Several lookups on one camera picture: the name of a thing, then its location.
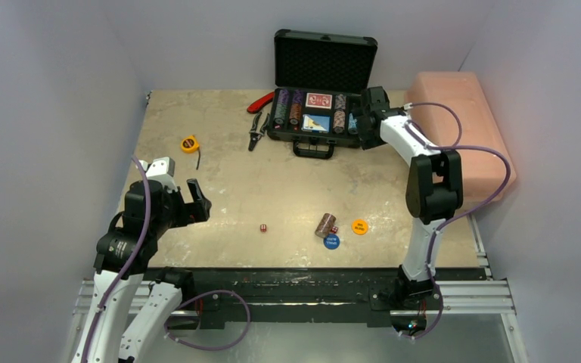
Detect yellow tape measure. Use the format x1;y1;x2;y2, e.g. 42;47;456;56
179;135;201;170

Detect orange purple chip stack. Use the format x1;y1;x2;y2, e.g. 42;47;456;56
289;90;303;126

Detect black pliers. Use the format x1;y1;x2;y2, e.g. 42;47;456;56
247;112;270;151

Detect red handled knife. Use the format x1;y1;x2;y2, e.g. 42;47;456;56
247;92;275;114

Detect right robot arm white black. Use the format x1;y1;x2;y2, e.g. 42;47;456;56
355;87;463;308

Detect black poker set case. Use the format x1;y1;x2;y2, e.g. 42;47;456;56
266;29;378;160

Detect orange big blind button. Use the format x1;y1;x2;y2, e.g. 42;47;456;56
351;219;368;235

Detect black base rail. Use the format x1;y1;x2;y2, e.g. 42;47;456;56
142;266;487;329

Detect light blue chip stack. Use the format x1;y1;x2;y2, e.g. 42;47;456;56
347;113;359;135

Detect tan chip stack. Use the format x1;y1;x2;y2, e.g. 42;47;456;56
333;94;346;134

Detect aluminium frame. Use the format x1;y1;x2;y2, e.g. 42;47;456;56
63;229;528;362

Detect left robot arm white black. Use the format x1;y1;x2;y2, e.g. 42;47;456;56
73;178;212;362

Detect blue small blind button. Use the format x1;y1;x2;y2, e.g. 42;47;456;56
323;234;340;250

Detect red card deck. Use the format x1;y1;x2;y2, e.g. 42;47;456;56
305;92;333;110

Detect blue card deck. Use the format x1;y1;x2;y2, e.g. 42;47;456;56
301;114;331;133

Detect brown poker chip stack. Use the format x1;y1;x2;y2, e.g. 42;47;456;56
315;213;337;238

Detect pink plastic storage box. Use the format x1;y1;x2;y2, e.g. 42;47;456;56
404;72;510;209

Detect green purple chip stack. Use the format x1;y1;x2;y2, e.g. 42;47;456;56
273;88;289;125

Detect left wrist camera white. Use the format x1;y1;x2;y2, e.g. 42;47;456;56
139;157;177;193

